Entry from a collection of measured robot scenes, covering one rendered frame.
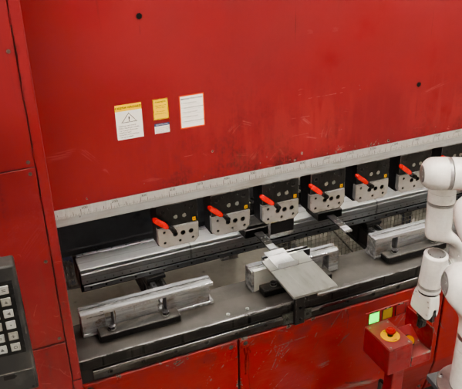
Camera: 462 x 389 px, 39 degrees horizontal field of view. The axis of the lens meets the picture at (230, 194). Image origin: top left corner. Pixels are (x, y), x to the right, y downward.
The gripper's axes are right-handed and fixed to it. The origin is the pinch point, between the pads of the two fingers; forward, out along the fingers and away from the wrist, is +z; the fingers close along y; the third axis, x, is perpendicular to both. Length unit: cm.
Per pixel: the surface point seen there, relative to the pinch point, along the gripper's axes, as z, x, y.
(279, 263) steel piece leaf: -13, -40, -38
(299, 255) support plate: -12, -30, -40
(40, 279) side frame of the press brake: -43, -128, -26
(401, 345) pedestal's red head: 6.2, -9.5, 2.0
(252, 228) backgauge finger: -12, -38, -64
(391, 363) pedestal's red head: 12.8, -13.8, 3.1
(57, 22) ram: -110, -109, -52
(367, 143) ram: -54, -2, -43
